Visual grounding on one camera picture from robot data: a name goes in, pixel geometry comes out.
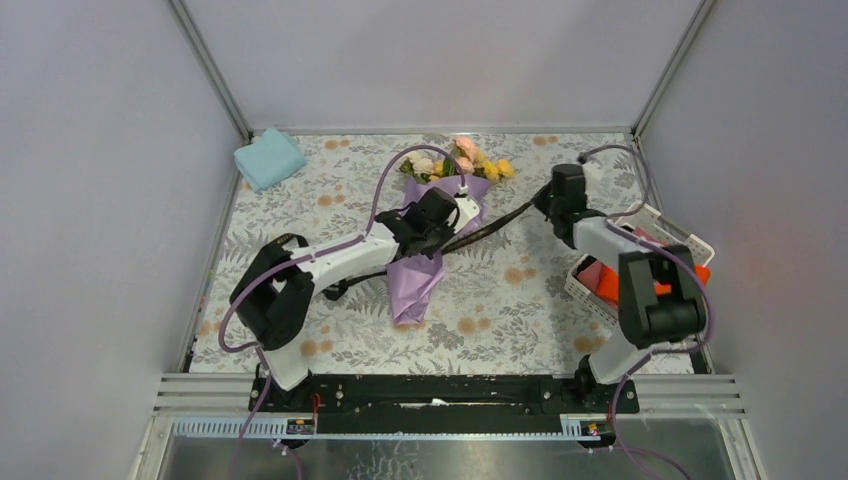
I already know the pink cloth in basket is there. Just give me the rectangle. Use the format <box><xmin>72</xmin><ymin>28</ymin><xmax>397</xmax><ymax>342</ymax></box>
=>
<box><xmin>575</xmin><ymin>219</ymin><xmax>652</xmax><ymax>299</ymax></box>

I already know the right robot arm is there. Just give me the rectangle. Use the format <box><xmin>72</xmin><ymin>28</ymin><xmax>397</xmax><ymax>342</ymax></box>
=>
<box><xmin>534</xmin><ymin>164</ymin><xmax>710</xmax><ymax>412</ymax></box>

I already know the orange cloth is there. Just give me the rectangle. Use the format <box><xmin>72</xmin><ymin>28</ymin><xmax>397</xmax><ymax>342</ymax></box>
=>
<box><xmin>587</xmin><ymin>261</ymin><xmax>711</xmax><ymax>306</ymax></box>

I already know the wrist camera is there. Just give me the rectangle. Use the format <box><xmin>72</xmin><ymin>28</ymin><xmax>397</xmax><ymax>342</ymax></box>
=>
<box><xmin>580</xmin><ymin>157</ymin><xmax>604</xmax><ymax>191</ymax></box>
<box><xmin>448</xmin><ymin>194</ymin><xmax>481</xmax><ymax>235</ymax></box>

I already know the light blue folded towel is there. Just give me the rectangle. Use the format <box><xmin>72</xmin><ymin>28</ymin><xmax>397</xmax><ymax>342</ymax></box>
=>
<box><xmin>234</xmin><ymin>128</ymin><xmax>307</xmax><ymax>191</ymax></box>

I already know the yellow fake flower stem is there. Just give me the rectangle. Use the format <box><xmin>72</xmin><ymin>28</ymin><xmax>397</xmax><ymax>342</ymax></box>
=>
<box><xmin>423</xmin><ymin>157</ymin><xmax>516</xmax><ymax>183</ymax></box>

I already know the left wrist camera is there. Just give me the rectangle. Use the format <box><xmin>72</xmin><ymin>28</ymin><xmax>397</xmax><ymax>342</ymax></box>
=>
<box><xmin>448</xmin><ymin>194</ymin><xmax>481</xmax><ymax>235</ymax></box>

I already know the white plastic basket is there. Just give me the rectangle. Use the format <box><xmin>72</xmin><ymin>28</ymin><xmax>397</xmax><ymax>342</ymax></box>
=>
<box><xmin>565</xmin><ymin>205</ymin><xmax>715</xmax><ymax>325</ymax></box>

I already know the pink fake flower stem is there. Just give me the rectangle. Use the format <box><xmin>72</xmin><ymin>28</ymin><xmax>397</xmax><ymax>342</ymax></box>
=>
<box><xmin>453</xmin><ymin>136</ymin><xmax>478</xmax><ymax>174</ymax></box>

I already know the white fake flower stem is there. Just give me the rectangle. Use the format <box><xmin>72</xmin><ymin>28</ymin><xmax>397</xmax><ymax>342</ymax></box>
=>
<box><xmin>398</xmin><ymin>151</ymin><xmax>442</xmax><ymax>185</ymax></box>

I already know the pink purple wrapping paper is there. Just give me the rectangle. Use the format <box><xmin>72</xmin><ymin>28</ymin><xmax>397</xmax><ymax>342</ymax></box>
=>
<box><xmin>387</xmin><ymin>175</ymin><xmax>493</xmax><ymax>326</ymax></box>

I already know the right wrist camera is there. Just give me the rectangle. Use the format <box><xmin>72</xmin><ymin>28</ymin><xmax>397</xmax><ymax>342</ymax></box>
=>
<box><xmin>580</xmin><ymin>157</ymin><xmax>604</xmax><ymax>191</ymax></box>

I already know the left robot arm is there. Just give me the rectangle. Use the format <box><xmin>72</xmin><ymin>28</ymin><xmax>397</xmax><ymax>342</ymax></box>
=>
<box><xmin>230</xmin><ymin>187</ymin><xmax>481</xmax><ymax>411</ymax></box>

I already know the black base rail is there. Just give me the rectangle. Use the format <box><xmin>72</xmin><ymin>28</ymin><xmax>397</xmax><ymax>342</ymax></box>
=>
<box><xmin>248</xmin><ymin>374</ymin><xmax>640</xmax><ymax>435</ymax></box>

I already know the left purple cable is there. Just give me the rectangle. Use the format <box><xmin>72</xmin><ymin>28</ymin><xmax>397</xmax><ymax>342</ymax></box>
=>
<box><xmin>217</xmin><ymin>144</ymin><xmax>470</xmax><ymax>480</ymax></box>

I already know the floral tablecloth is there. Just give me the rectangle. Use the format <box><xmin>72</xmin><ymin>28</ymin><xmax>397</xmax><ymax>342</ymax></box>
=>
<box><xmin>189</xmin><ymin>133</ymin><xmax>641</xmax><ymax>375</ymax></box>

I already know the black ribbon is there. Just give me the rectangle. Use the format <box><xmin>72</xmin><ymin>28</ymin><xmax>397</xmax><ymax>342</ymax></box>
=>
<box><xmin>271</xmin><ymin>192</ymin><xmax>551</xmax><ymax>303</ymax></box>

